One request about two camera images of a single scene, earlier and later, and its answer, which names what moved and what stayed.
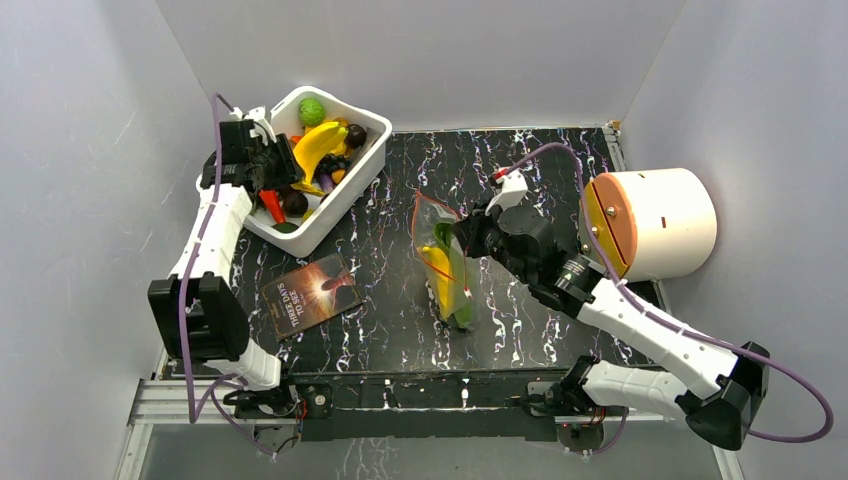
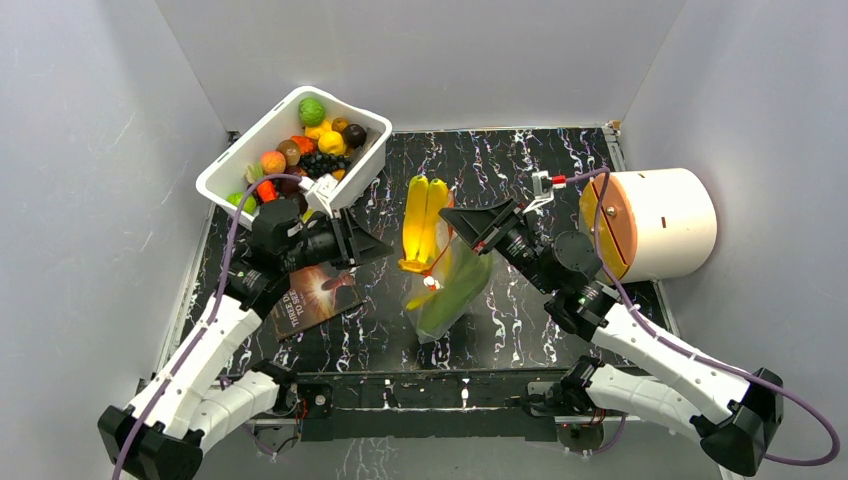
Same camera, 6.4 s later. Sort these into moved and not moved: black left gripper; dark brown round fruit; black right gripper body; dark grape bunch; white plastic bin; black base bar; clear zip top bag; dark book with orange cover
Moved: clear zip top bag; black left gripper
Not moved: black right gripper body; white plastic bin; dark grape bunch; dark brown round fruit; dark book with orange cover; black base bar
